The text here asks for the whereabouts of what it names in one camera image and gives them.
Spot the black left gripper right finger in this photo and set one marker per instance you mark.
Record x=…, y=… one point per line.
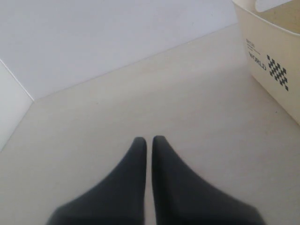
x=181, y=197

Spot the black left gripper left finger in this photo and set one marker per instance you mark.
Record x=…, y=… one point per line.
x=117, y=200

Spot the cream plastic bin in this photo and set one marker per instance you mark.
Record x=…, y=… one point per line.
x=272, y=43

